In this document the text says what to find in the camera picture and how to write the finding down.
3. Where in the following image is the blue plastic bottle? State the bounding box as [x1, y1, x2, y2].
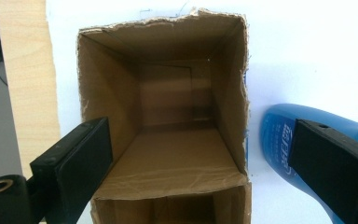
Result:
[259, 103, 358, 224]

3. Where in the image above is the brown cardboard box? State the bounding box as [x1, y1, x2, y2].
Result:
[76, 7, 253, 224]

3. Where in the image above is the light wooden board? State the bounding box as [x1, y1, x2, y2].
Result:
[0, 0, 62, 180]

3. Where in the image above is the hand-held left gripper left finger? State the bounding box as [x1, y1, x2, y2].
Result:
[29, 117, 114, 224]

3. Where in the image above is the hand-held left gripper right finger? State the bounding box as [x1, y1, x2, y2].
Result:
[287, 119, 358, 224]

